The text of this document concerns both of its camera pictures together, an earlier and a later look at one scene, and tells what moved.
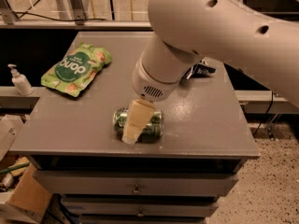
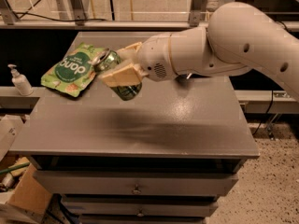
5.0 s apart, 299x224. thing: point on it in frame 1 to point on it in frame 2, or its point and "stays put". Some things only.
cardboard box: x=27 y=203 stays put
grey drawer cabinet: x=75 y=151 stays put
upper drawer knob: x=136 y=189 stays put
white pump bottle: x=21 y=81 stays put
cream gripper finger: x=140 y=112 to x=129 y=74
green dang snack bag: x=76 y=69 stays put
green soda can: x=151 y=133 to x=106 y=58
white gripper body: x=149 y=85 to x=154 y=57
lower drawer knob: x=140 y=214 stays put
